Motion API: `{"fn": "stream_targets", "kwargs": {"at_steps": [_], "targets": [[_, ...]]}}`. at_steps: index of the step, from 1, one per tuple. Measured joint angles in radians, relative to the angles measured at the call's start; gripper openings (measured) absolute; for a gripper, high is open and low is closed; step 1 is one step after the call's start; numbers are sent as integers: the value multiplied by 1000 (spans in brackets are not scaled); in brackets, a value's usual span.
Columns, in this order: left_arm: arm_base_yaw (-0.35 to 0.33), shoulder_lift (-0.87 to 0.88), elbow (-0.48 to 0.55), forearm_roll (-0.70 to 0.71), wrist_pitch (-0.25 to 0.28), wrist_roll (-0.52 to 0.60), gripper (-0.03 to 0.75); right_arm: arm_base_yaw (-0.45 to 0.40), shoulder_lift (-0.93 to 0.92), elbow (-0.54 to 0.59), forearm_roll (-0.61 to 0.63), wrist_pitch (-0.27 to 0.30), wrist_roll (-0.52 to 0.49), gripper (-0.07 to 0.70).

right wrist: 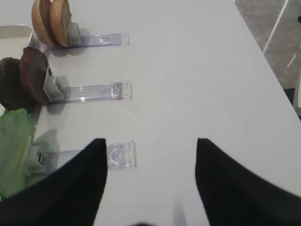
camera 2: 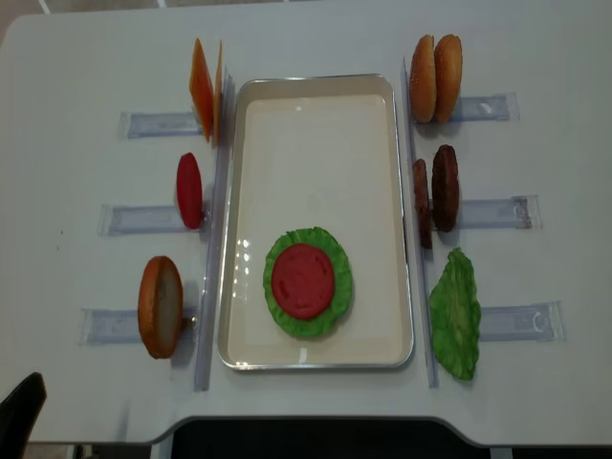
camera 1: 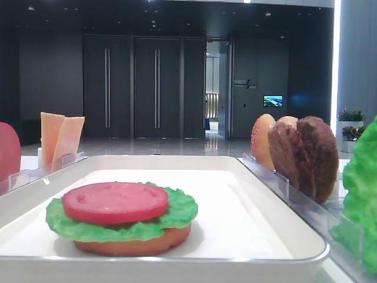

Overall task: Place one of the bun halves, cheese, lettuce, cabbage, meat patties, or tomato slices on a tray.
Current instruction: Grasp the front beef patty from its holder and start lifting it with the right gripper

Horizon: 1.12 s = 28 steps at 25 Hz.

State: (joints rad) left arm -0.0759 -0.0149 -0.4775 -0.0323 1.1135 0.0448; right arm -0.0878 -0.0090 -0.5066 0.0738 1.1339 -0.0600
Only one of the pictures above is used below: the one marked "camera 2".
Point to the brown meat patty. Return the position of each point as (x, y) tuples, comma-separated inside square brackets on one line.
[(445, 189), (422, 203)]

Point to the green lettuce leaf on tray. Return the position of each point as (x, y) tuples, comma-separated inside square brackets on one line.
[(341, 301)]

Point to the red tomato slice on tray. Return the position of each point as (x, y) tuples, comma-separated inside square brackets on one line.
[(303, 281)]

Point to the upright red tomato slice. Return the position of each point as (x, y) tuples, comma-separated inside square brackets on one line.
[(189, 191)]

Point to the orange cheese slice right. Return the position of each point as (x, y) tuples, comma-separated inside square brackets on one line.
[(217, 98)]

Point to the orange cheese slice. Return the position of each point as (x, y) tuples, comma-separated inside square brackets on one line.
[(217, 98), (201, 90)]

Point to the upright green lettuce leaf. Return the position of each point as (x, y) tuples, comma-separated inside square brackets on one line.
[(455, 315)]

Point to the orange cheese slice left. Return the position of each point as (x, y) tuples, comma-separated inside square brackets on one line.
[(201, 90)]

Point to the white rectangular metal tray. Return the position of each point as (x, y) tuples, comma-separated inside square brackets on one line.
[(316, 152)]

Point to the clear acrylic rack left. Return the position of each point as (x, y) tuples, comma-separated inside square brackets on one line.
[(103, 327)]

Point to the clear acrylic rack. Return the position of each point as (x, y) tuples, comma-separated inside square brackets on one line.
[(103, 327), (536, 322)]

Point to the upright cut bun half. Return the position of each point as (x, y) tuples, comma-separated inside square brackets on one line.
[(160, 307)]

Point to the sesame bun half left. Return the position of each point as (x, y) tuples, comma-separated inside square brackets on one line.
[(422, 80)]

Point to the sesame bun half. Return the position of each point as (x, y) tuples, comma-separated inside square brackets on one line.
[(422, 80), (448, 58)]

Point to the sesame bun half right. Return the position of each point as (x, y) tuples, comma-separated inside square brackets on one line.
[(448, 58)]

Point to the clear acrylic rack right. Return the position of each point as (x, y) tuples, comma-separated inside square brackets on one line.
[(536, 322)]

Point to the black chair corner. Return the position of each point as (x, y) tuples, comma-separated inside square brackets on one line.
[(19, 412)]

